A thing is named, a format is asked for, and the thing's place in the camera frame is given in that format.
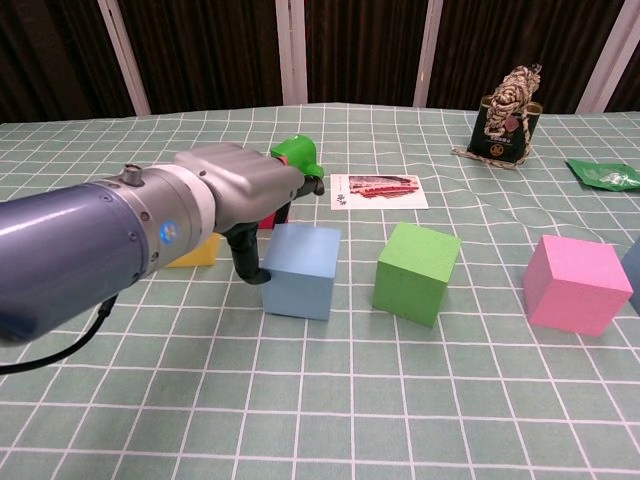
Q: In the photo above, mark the green cube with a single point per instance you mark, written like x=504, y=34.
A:
x=410, y=285

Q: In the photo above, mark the white picture card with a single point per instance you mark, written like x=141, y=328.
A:
x=350, y=200

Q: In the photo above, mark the pink cube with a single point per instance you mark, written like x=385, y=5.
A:
x=570, y=305

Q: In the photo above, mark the green checkered tablecloth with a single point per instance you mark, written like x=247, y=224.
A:
x=300, y=375

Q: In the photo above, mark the green foil packet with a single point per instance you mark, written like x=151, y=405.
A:
x=600, y=175

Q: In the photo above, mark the yellow cube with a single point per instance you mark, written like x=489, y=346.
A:
x=200, y=255

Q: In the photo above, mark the red cube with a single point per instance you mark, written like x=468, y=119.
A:
x=267, y=221

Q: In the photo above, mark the white double frame post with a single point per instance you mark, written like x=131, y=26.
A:
x=292, y=50

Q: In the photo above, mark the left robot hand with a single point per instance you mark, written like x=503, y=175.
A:
x=250, y=175

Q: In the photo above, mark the dark brown curtain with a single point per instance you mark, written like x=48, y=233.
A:
x=210, y=50

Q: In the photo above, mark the green plastic toy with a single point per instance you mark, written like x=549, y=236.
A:
x=295, y=147

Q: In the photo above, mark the dark green gift box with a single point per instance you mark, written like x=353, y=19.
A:
x=495, y=147

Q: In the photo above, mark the blue cube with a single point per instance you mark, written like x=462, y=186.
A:
x=634, y=275
x=300, y=280

